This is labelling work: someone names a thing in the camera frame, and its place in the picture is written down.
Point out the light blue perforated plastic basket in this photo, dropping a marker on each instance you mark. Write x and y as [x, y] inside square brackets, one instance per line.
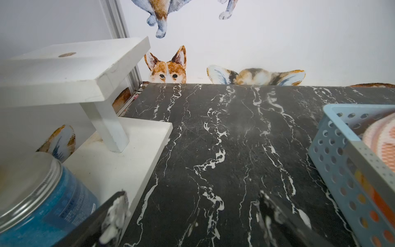
[344, 161]

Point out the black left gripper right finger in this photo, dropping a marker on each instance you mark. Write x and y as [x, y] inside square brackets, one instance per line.
[281, 228]

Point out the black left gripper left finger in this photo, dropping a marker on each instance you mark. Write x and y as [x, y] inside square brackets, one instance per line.
[103, 228]

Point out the white tiered wooden shelf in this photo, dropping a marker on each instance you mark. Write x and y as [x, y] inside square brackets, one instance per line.
[123, 152]

